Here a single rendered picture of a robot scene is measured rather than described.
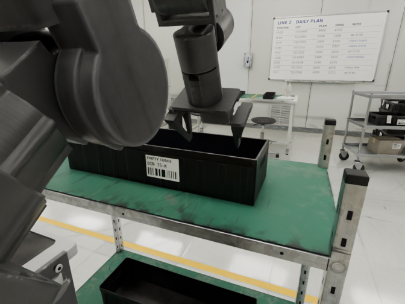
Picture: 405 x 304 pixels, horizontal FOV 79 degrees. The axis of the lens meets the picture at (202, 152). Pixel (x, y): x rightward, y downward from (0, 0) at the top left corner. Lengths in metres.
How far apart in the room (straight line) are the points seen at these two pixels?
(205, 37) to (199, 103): 0.10
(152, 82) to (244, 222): 0.40
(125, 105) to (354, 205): 0.37
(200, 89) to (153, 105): 0.19
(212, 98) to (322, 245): 0.32
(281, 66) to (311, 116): 1.14
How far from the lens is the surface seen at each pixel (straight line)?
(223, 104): 0.39
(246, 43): 5.40
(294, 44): 5.26
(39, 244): 0.39
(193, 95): 0.38
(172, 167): 0.62
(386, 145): 3.81
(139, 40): 0.18
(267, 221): 0.54
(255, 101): 3.77
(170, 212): 0.56
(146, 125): 0.18
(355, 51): 5.31
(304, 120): 5.36
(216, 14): 0.34
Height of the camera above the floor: 1.25
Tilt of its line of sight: 19 degrees down
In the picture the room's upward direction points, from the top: straight up
